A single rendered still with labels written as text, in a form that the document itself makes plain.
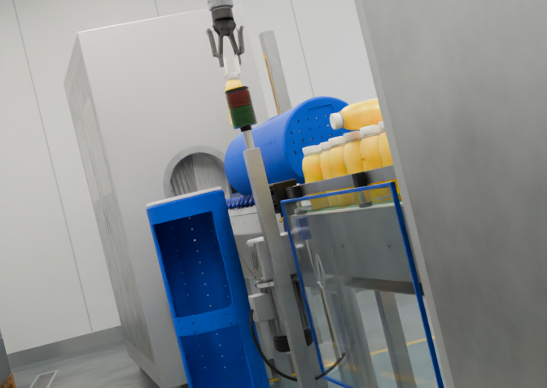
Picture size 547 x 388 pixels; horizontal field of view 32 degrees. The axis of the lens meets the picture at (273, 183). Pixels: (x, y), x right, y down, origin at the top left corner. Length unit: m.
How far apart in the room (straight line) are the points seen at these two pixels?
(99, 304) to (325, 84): 2.70
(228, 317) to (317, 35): 5.30
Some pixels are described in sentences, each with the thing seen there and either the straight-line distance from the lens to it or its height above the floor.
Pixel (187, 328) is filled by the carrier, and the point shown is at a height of 0.58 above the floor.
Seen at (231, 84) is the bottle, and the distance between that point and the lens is 3.26.
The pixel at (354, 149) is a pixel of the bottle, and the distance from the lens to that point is 2.32.
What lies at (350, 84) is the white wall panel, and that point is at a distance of 8.35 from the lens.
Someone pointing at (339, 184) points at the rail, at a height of 0.96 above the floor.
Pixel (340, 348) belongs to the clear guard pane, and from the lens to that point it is 2.42.
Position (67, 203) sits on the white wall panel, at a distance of 8.09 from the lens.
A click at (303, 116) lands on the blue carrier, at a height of 1.18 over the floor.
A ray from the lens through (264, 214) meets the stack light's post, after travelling 2.41.
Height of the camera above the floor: 1.00
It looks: level
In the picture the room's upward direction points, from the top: 13 degrees counter-clockwise
